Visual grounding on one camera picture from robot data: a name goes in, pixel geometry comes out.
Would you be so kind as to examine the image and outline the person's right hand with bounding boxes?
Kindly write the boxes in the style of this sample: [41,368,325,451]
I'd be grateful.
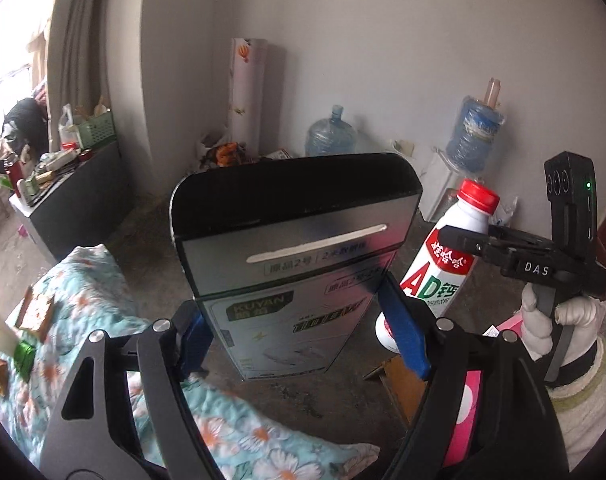
[520,285,606,376]

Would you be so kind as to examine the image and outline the white bag with rubbish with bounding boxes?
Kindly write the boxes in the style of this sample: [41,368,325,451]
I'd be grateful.
[197,132,256,168]

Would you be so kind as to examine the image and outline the green plastic basket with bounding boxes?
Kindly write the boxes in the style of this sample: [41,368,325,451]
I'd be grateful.
[75,110,118,148]

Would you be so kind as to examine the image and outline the floral teal blanket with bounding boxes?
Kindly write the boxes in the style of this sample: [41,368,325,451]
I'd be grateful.
[0,245,381,480]

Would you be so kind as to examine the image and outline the inverted blue water jug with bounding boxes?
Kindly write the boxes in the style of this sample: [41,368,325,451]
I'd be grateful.
[445,77,506,176]

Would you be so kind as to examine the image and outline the black silver carton box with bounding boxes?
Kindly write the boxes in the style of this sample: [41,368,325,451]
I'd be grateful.
[169,152,424,382]

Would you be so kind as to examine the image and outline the white paper cup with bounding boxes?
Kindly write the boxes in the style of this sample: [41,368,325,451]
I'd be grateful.
[0,304,24,358]

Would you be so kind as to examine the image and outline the beige curtain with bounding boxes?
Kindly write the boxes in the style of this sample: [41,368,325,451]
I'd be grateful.
[30,0,148,111]

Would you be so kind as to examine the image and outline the person's right forearm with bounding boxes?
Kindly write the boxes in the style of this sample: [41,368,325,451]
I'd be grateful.
[545,335,606,471]

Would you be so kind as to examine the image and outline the red thermos bottle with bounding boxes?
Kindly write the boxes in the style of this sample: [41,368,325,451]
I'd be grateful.
[5,154,26,198]

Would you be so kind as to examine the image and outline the white red-capped milk bottle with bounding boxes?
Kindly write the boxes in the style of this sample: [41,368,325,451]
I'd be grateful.
[375,178,501,356]

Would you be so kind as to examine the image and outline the clear blue water jug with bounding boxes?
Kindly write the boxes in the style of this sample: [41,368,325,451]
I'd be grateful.
[305,105,358,157]

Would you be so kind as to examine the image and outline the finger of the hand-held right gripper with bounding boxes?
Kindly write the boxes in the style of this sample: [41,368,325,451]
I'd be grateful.
[437,226,514,263]
[487,223,554,252]

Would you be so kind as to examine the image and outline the pink packet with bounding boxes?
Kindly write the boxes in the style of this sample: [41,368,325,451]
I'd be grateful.
[443,312,526,468]

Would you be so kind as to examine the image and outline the orange snack packet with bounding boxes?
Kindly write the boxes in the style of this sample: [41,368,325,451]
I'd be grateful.
[17,287,56,341]

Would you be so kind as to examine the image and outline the brown cardboard box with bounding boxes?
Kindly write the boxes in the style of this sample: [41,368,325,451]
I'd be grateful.
[363,357,434,431]

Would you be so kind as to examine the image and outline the green snack packet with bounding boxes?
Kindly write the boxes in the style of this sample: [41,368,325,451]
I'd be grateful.
[14,339,36,381]

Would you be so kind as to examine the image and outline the white water dispenser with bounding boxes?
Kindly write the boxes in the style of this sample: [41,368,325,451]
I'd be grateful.
[418,147,466,221]

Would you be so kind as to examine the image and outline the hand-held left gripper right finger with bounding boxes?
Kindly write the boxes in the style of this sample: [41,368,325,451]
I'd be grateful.
[378,275,571,480]

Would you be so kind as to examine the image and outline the grey cabinet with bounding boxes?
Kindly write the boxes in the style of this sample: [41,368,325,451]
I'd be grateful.
[10,140,128,261]

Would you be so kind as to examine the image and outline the black backpack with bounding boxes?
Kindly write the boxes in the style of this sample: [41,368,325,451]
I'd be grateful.
[3,98,48,151]

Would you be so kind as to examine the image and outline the printed wallpaper roll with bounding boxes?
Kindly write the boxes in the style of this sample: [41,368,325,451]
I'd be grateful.
[227,36,270,148]

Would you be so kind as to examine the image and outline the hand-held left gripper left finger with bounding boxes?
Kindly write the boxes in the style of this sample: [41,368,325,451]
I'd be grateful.
[38,297,214,480]

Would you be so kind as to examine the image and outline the white plastic bag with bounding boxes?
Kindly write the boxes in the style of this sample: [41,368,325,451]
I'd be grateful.
[58,104,81,146]

